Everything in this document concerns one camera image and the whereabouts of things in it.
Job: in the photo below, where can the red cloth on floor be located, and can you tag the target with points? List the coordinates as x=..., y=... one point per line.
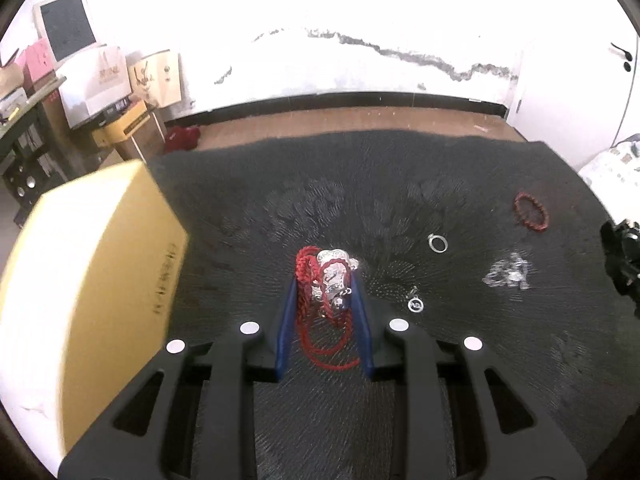
x=180, y=139

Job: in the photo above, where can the yellow black cardboard box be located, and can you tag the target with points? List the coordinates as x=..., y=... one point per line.
x=138, y=134

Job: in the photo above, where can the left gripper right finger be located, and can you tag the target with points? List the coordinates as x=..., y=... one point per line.
x=459, y=413

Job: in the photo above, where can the white paper shopping bag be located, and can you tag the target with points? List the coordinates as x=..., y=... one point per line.
x=95, y=78

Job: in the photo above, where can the pink box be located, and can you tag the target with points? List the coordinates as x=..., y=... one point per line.
x=36, y=61

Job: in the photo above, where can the black gold wrist watch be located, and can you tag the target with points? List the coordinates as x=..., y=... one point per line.
x=621, y=246

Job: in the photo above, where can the black patterned table cloth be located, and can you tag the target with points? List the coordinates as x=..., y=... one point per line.
x=501, y=238

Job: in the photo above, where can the beige paper shopping bag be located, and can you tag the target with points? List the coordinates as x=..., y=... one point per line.
x=156, y=79

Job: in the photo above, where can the old white monitor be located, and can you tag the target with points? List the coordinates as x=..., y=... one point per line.
x=65, y=26

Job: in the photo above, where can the small silver pendant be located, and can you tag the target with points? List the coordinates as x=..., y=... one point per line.
x=414, y=302

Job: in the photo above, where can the yellow Kadigao gift box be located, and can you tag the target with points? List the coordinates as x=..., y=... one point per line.
x=86, y=296

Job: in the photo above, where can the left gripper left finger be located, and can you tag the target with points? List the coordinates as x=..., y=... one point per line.
x=189, y=414

